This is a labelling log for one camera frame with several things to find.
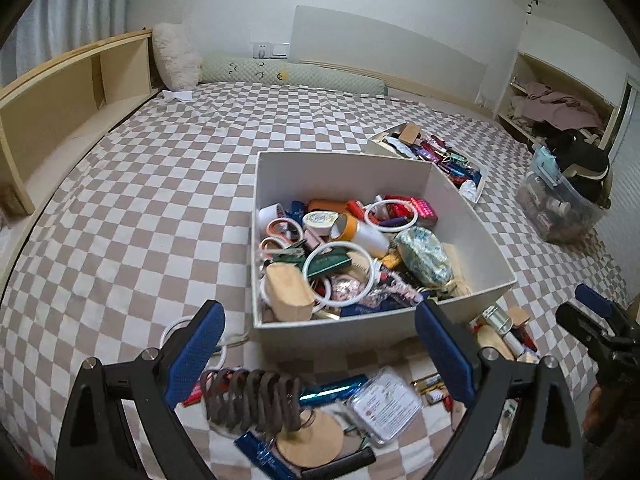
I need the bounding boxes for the brown hair claw clip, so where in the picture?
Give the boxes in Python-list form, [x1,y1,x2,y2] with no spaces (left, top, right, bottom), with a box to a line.
[201,367,302,436]

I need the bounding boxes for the wooden bedside shelf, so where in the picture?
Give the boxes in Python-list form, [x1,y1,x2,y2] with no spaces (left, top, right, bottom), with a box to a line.
[0,29,161,218]

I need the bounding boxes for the person's right hand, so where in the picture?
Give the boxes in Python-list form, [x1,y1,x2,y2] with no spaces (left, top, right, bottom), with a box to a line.
[582,385,640,448]

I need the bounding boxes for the blue pack with white flower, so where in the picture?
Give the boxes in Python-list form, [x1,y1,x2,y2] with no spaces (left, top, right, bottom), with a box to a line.
[234,430,297,480]

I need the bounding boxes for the white tape roll yellow label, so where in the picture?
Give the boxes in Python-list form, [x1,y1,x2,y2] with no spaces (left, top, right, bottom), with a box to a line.
[301,210,342,234]

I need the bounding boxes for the pink glitter pouch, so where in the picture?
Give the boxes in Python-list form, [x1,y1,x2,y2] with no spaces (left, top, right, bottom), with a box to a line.
[329,274,362,303]

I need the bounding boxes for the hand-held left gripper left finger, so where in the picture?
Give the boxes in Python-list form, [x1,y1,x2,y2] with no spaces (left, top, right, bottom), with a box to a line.
[55,300,226,480]

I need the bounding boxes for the white red roll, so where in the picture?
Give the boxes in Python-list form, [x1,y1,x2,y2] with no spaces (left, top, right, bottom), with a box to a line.
[256,202,287,227]

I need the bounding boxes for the round cork disc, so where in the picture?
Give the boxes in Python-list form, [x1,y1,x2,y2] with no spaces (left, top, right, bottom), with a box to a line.
[275,409,346,470]

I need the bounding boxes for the cream oval case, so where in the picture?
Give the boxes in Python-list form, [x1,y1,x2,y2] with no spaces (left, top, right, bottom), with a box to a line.
[472,325,517,361]

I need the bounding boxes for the wooden clothes shelf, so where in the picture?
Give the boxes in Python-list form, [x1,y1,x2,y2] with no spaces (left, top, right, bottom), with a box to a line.
[495,51,621,151]

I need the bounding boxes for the blue foil stick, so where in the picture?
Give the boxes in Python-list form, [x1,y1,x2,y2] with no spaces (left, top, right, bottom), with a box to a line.
[297,374,372,407]

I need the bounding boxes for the white fluffy pillow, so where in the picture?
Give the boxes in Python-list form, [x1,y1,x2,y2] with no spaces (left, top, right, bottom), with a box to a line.
[151,21,203,92]

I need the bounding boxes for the pink clothes pile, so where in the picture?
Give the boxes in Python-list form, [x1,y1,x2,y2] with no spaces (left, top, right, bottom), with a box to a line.
[510,82,606,133]

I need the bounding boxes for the white curtain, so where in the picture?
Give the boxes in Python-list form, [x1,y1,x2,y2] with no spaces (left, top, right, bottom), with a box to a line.
[0,0,136,86]

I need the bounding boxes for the white wall switch panel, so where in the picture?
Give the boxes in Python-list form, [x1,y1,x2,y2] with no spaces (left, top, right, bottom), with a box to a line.
[251,42,291,59]

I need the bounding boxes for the white thread spool orange end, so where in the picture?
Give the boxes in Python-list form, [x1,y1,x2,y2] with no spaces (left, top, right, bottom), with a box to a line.
[331,212,391,257]

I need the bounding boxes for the gold foil pack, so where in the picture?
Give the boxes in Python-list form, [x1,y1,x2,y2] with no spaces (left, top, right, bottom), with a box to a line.
[411,374,447,406]

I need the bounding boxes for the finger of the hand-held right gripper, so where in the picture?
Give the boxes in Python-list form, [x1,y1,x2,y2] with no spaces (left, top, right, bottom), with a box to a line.
[575,284,640,342]
[555,302,619,362]

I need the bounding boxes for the red glitter cigarette pack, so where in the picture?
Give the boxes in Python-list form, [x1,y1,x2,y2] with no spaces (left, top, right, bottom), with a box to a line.
[411,197,442,227]

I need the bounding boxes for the orange white scissors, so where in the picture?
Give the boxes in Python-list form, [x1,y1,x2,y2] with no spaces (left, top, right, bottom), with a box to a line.
[264,216,304,242]

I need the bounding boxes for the small white cardboard box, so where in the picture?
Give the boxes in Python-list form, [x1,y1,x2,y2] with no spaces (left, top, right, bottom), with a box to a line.
[362,122,488,208]

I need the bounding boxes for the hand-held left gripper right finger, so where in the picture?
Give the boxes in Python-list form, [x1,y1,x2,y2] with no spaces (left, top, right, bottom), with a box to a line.
[415,300,588,480]

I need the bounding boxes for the black stick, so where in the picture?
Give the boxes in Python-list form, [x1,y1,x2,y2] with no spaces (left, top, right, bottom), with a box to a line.
[299,447,377,480]

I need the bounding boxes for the large white cardboard box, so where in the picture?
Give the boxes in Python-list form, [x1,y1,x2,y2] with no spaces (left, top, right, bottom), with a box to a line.
[250,151,518,346]

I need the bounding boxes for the white plastic ring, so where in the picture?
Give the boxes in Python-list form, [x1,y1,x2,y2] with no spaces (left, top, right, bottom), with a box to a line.
[302,241,377,307]
[363,199,419,234]
[160,316,226,358]

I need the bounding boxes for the silver metal cylinder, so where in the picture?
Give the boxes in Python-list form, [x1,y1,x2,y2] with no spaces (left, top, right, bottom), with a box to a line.
[484,304,514,333]

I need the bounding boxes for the clear plastic case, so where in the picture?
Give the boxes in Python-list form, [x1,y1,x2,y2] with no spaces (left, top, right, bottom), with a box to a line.
[346,366,424,447]

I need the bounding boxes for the checkered bed sheet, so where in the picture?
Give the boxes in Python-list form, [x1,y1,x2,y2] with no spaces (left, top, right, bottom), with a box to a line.
[0,80,640,480]

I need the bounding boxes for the clear plastic storage bin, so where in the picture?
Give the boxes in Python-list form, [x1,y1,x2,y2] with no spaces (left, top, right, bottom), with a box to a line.
[517,145,608,246]

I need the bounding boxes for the blue floral fabric pouch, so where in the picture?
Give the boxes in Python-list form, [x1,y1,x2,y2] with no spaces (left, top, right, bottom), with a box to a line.
[394,226,455,290]

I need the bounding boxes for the dark green pack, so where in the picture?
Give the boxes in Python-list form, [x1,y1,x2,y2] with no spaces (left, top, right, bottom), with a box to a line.
[306,251,352,277]

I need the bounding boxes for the pile of colourful lighters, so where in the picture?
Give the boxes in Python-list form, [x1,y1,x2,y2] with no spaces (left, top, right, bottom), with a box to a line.
[395,132,483,186]

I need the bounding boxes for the long green bolster pillow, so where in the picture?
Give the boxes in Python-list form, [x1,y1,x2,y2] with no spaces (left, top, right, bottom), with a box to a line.
[199,55,390,97]

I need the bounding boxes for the black shoe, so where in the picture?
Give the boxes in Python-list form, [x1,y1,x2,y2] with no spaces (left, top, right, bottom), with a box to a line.
[542,132,613,211]

